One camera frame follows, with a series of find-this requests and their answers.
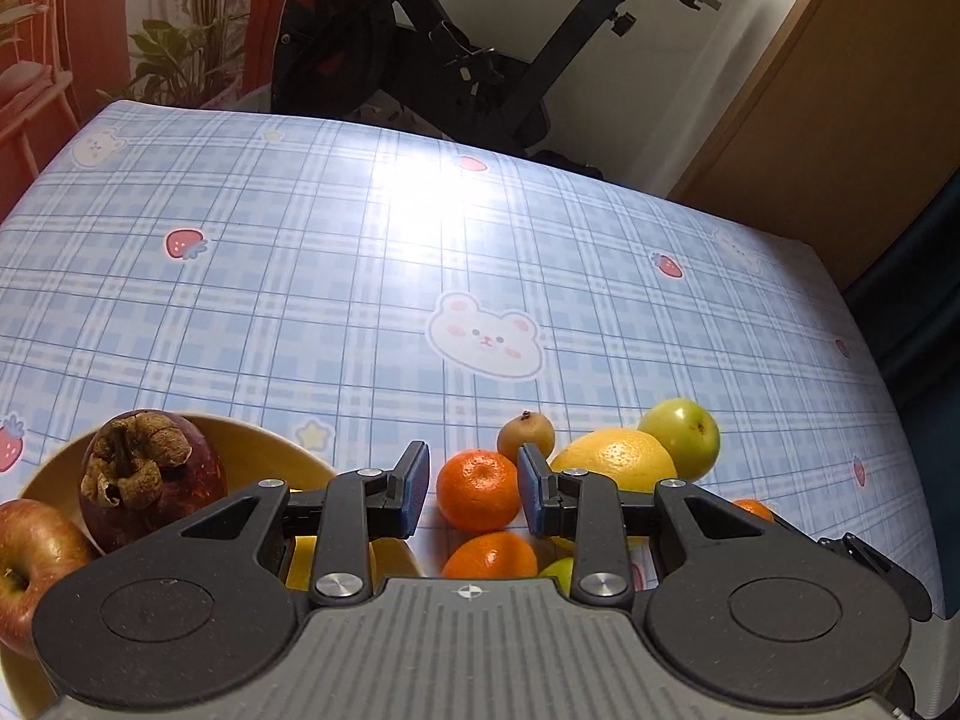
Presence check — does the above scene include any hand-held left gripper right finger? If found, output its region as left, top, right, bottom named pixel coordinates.
left=517, top=444, right=811, bottom=605

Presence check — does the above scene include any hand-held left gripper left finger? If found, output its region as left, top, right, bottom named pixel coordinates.
left=154, top=441, right=432, bottom=608

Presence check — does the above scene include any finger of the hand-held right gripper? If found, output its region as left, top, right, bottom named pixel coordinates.
left=817, top=532, right=935, bottom=622

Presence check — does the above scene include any small brown round fruit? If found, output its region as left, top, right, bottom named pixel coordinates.
left=497, top=410, right=557, bottom=470

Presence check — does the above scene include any green apple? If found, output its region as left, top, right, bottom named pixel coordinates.
left=536, top=556, right=577, bottom=593
left=639, top=398, right=722, bottom=483

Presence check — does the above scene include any yellow lemon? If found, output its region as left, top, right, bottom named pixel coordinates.
left=550, top=429, right=680, bottom=550

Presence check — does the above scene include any yellow bowl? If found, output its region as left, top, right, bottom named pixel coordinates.
left=0, top=411, right=421, bottom=720

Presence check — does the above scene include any dark red mangosteen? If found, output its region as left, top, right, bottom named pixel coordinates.
left=79, top=409, right=230, bottom=556

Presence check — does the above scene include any red apple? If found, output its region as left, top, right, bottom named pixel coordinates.
left=0, top=499, right=98, bottom=661

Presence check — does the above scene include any dark teal curtain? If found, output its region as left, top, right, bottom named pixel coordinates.
left=844, top=172, right=960, bottom=720

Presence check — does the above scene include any blue plaid tablecloth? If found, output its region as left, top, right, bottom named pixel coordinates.
left=0, top=97, right=942, bottom=720

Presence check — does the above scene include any black exercise bike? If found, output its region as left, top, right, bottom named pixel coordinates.
left=270, top=0, right=743, bottom=166

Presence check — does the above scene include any wooden cabinet panel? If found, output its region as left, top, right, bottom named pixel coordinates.
left=667, top=0, right=960, bottom=293

